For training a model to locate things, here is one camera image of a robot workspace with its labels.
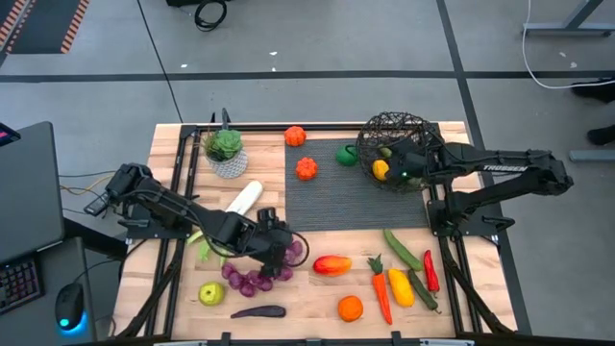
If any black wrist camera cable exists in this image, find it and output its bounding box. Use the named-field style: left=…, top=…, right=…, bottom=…
left=281, top=229, right=311, bottom=268

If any yellow cable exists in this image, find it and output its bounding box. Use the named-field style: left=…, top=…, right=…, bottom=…
left=59, top=173, right=116, bottom=198

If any green cucumber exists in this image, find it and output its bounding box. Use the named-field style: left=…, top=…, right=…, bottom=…
left=382, top=228, right=425, bottom=272

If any succulent in white patterned pot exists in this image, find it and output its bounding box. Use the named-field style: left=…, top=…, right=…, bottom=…
left=202, top=128, right=250, bottom=180

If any person's black shoe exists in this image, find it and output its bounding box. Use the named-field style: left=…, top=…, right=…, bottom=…
left=587, top=123, right=615, bottom=147
left=570, top=78, right=615, bottom=103

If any black hazard-striped floor mat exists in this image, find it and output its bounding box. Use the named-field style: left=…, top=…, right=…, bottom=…
left=0, top=0, right=91, bottom=56

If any green and white leek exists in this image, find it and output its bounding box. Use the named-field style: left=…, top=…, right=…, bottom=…
left=185, top=180, right=264, bottom=263

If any large black monitor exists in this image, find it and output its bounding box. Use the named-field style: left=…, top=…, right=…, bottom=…
left=0, top=121, right=22, bottom=148

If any green apple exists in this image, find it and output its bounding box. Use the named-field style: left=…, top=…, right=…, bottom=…
left=198, top=281, right=226, bottom=308

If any black backlit keyboard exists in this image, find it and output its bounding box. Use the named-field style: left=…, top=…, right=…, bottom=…
left=0, top=256, right=45, bottom=317

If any grey desk foot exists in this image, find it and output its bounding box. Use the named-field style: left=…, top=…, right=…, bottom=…
left=568, top=148, right=615, bottom=163

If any black power adapter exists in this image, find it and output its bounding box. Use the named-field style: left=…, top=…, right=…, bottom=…
left=83, top=190, right=111, bottom=217

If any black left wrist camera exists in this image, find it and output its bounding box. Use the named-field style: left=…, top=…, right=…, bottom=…
left=257, top=206, right=281, bottom=231

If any green bell pepper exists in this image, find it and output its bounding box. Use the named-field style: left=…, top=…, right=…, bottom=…
left=334, top=143, right=359, bottom=168

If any red chili pepper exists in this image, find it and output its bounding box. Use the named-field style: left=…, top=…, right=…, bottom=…
left=423, top=249, right=441, bottom=295

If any grey desk leg frame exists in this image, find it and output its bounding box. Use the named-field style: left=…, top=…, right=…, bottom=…
left=522, top=0, right=615, bottom=38

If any purple eggplant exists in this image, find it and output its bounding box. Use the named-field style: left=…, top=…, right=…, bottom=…
left=230, top=305, right=287, bottom=320

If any grey woven placemat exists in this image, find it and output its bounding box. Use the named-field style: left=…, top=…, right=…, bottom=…
left=284, top=137, right=430, bottom=233

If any grey desk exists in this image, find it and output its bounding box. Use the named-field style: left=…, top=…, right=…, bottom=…
left=0, top=120, right=97, bottom=346

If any coiled black cable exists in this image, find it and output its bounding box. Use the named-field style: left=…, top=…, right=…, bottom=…
left=193, top=0, right=229, bottom=33

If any red and yellow mango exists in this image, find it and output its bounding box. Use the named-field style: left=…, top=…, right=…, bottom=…
left=312, top=255, right=353, bottom=278

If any white floor cable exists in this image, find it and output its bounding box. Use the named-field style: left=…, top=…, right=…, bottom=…
left=521, top=0, right=615, bottom=90

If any orange pumpkin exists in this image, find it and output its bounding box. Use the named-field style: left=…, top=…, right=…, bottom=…
left=294, top=156, right=319, bottom=182
left=283, top=125, right=308, bottom=148

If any black computer mouse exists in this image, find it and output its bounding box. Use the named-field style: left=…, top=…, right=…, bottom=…
left=54, top=282, right=86, bottom=333

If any orange fruit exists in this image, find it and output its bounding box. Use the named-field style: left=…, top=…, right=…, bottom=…
left=337, top=295, right=364, bottom=323

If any black wire basket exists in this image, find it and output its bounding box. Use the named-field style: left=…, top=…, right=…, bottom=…
left=355, top=111, right=442, bottom=194

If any yellow lemon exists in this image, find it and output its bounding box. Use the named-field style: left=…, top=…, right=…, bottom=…
left=371, top=159, right=391, bottom=183

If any dark green chili pepper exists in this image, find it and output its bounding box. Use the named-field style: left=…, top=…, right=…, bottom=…
left=407, top=268, right=442, bottom=315

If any red onion string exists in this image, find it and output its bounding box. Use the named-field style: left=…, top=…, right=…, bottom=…
left=220, top=238, right=305, bottom=299

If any orange carrot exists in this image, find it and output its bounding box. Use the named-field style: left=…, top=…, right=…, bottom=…
left=367, top=254, right=394, bottom=326

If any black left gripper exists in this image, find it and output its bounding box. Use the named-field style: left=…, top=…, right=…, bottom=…
left=239, top=221, right=294, bottom=280

